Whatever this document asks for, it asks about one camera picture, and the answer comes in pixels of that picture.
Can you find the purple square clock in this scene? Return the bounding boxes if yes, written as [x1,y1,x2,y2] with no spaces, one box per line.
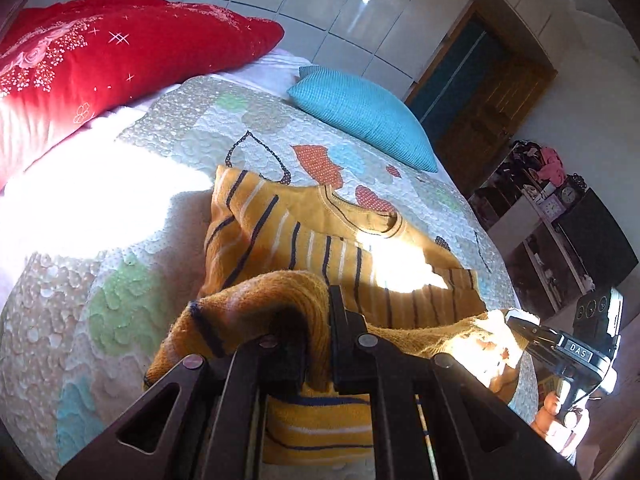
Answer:
[539,196,563,222]

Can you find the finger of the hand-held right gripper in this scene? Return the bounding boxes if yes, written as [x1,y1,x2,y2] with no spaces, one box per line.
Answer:
[504,309,567,363]

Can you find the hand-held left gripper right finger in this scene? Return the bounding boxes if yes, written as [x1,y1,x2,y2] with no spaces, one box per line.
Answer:
[327,284,582,480]

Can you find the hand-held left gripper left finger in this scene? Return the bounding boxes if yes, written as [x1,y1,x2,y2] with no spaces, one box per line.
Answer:
[56,334,307,480]

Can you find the blue textured pillow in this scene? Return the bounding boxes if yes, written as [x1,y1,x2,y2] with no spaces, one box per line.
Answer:
[286,65,439,174]

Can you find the person's right hand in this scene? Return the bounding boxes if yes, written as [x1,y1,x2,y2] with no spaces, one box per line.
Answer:
[530,389,591,461]

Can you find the pile of pink clothes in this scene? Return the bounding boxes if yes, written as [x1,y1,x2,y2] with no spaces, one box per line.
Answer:
[500,139,568,196]

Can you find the white glossy wardrobe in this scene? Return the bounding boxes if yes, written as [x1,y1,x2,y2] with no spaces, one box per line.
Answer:
[185,0,621,92]

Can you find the red embroidered pillow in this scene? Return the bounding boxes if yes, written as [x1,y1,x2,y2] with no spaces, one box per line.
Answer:
[0,0,286,193]

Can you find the patterned quilted bedspread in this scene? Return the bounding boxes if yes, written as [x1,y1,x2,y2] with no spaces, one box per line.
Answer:
[0,74,540,480]

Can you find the white shelf unit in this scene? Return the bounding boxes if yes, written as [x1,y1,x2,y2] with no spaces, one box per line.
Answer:
[467,180,598,318]

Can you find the black cabinet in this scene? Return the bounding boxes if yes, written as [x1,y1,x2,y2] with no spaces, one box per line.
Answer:
[555,187,640,295]

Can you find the white bed sheet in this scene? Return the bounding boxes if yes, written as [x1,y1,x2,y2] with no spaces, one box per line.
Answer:
[0,47,306,306]

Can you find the brown wooden door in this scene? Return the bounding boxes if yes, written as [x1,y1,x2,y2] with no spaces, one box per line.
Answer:
[402,0,559,196]

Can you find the yellow striped sweater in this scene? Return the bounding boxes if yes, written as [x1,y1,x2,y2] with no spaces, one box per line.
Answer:
[142,164,528,467]

